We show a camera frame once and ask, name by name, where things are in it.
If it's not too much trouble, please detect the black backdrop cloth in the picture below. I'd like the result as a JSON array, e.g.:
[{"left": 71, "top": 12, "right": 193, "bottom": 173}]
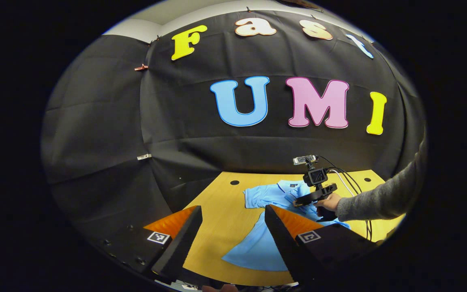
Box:
[{"left": 41, "top": 8, "right": 426, "bottom": 244}]

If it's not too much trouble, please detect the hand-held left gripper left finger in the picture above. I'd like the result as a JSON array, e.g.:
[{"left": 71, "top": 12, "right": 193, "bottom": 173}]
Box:
[{"left": 96, "top": 205, "right": 204, "bottom": 284}]

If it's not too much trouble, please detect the white cable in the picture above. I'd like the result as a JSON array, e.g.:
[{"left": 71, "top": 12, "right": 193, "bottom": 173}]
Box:
[{"left": 330, "top": 170, "right": 360, "bottom": 195}]

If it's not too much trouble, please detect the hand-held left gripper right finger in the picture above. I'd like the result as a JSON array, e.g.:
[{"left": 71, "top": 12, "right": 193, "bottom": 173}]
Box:
[{"left": 264, "top": 204, "right": 380, "bottom": 284}]

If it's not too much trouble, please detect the black cable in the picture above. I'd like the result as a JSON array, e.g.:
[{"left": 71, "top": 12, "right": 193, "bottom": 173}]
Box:
[{"left": 319, "top": 155, "right": 374, "bottom": 240}]

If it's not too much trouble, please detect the light blue T-shirt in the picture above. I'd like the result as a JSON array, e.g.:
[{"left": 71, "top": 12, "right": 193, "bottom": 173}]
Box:
[{"left": 222, "top": 180, "right": 351, "bottom": 271}]

